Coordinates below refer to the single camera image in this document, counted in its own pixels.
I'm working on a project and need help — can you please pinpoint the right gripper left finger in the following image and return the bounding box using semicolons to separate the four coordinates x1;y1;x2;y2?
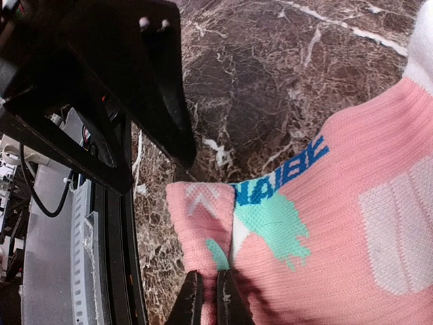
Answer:
164;271;204;325

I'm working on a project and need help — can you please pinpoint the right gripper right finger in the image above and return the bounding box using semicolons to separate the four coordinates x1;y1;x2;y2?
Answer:
216;269;254;325

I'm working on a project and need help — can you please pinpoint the pink patterned sock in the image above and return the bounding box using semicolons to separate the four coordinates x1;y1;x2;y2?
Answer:
165;0;433;325

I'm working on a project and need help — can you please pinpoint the white slotted cable duct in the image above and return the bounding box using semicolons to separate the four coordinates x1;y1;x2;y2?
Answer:
70;180;104;324

